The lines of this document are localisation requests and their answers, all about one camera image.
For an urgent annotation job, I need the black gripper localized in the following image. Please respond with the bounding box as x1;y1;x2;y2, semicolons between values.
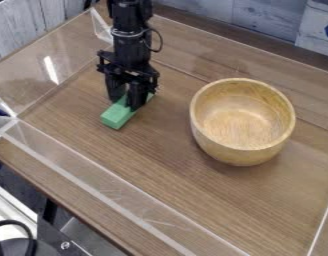
97;50;160;112

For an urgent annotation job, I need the green rectangular block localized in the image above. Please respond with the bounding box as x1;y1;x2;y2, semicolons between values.
98;92;156;131

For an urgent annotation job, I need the brown wooden bowl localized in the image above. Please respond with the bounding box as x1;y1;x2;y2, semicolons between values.
189;78;296;166

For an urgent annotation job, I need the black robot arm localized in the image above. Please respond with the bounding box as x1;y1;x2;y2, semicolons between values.
97;0;162;111

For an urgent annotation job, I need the clear acrylic table barrier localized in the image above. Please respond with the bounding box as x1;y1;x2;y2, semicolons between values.
0;13;328;256

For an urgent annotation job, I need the black table leg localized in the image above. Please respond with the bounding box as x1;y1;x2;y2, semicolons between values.
42;199;58;225

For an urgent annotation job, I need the white box with blue mark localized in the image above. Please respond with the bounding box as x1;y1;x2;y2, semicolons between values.
294;0;328;56

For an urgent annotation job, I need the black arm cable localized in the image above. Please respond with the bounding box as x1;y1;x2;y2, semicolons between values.
142;27;164;54

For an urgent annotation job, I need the clear acrylic corner bracket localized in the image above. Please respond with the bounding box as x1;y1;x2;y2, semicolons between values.
89;8;113;44

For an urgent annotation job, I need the grey metal base plate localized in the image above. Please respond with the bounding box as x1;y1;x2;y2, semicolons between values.
59;217;127;256

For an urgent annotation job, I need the black cable loop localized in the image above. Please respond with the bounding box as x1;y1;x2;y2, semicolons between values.
0;219;38;256

